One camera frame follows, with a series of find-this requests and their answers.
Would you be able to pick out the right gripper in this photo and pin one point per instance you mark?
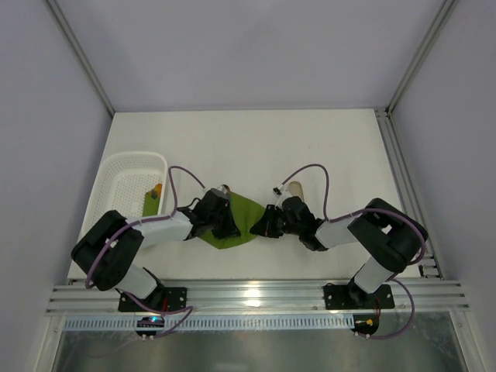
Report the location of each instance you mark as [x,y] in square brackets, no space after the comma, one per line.
[277,222]

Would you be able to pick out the green paper napkin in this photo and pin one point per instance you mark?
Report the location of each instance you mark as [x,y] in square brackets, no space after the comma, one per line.
[246,213]

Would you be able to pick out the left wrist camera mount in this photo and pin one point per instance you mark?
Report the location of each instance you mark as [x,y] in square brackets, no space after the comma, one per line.
[223,191]

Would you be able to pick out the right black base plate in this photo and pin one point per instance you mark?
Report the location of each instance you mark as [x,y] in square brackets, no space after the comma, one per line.
[351,297]

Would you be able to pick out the aluminium front rail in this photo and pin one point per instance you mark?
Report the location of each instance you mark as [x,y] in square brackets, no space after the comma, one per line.
[260,297]

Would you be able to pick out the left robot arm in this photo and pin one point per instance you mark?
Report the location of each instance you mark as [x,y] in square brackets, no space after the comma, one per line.
[107,251]

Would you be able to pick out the beige utensil holder tray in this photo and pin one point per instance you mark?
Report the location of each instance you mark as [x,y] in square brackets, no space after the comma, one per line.
[295,189]

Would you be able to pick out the white slotted cable duct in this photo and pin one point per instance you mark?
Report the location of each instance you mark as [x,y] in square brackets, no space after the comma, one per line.
[207,322]

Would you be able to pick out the right corner frame post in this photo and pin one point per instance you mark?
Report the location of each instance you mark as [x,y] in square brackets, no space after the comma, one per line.
[428,41]

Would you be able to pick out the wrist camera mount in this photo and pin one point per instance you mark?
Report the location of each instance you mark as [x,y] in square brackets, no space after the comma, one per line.
[223,191]
[281,193]

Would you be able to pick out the corner frame post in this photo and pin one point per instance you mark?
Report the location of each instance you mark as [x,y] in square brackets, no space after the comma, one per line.
[428,41]
[78,51]

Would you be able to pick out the white perforated plastic basket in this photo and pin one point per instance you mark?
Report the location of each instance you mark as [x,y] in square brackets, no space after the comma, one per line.
[121,183]

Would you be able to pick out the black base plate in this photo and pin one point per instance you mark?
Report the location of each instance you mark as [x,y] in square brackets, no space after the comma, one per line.
[174,298]
[351,297]

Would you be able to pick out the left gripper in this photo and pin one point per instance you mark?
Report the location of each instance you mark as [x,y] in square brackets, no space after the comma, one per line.
[223,218]

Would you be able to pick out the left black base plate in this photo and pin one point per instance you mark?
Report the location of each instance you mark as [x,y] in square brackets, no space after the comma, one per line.
[174,298]

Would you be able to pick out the left corner frame post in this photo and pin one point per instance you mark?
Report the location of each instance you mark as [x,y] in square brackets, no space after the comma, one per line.
[78,51]

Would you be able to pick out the right aluminium side rail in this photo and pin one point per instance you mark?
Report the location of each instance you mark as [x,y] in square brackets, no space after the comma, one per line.
[429,265]

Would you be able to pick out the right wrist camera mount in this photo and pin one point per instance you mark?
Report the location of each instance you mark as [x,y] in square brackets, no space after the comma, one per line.
[281,193]

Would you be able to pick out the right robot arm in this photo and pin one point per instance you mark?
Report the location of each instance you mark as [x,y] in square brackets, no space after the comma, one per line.
[390,237]

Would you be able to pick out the green card in basket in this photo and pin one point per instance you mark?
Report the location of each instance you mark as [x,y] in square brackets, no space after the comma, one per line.
[151,204]

